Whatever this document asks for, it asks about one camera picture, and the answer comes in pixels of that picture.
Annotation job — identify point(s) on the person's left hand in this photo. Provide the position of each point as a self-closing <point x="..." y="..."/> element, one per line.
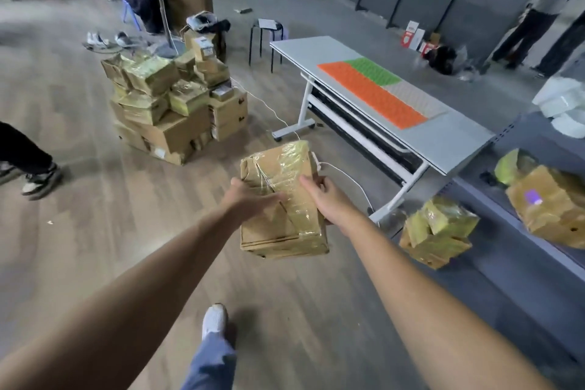
<point x="244" y="202"/>

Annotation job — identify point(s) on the person's right hand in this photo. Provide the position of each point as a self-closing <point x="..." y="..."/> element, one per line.
<point x="333" y="204"/>

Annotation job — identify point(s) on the taped brown parcel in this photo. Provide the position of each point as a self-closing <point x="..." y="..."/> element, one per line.
<point x="283" y="229"/>

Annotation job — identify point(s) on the pile of cardboard boxes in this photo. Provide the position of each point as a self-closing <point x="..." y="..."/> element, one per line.
<point x="178" y="129"/>

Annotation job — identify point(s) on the yellow parcel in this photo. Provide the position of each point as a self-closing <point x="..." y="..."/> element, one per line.
<point x="512" y="168"/>

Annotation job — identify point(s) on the brown parcel with purple label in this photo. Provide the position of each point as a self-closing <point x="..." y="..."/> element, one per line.
<point x="548" y="211"/>

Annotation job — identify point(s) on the person's right forearm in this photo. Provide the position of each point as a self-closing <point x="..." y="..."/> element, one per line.
<point x="434" y="321"/>

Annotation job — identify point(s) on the person's left forearm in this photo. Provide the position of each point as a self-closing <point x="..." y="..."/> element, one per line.
<point x="114" y="312"/>

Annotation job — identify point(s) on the person's white left shoe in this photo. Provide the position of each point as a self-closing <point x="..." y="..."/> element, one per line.
<point x="214" y="319"/>

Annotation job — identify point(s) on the person's left leg blue jeans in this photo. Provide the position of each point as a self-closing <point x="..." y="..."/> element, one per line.
<point x="210" y="367"/>

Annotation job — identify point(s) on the orange perforated plastic mat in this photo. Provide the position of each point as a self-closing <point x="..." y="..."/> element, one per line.
<point x="379" y="97"/>

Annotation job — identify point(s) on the white perforated plastic mat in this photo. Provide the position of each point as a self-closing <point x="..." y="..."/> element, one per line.
<point x="416" y="99"/>

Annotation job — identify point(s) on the white table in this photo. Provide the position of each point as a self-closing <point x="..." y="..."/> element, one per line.
<point x="457" y="143"/>

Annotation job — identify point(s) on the green perforated plastic mat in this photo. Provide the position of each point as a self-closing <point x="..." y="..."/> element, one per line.
<point x="375" y="70"/>

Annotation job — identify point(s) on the black round stool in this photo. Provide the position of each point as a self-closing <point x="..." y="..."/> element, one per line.
<point x="254" y="27"/>

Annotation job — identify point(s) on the white paper sheet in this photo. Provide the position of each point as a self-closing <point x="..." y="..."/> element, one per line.
<point x="268" y="24"/>

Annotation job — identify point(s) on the dark blue metal shelf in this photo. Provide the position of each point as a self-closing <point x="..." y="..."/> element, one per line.
<point x="502" y="266"/>

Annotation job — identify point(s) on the small red white carton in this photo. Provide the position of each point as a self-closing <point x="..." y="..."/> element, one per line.
<point x="425" y="49"/>

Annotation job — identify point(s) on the black rubbish bag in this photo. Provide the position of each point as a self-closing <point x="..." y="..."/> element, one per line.
<point x="443" y="59"/>

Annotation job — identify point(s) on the white plastic bag with device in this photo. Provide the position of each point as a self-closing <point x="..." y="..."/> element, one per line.
<point x="199" y="21"/>

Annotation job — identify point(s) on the tall red white carton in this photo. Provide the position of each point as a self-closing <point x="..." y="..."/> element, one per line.
<point x="409" y="33"/>

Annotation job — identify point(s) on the clear plastic bag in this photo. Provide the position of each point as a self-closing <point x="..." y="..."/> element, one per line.
<point x="466" y="63"/>

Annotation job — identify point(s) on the white sneaker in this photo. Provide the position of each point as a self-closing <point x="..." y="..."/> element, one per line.
<point x="124" y="39"/>
<point x="97" y="40"/>

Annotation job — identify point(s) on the blue plastic chair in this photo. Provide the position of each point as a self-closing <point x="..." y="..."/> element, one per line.
<point x="130" y="12"/>

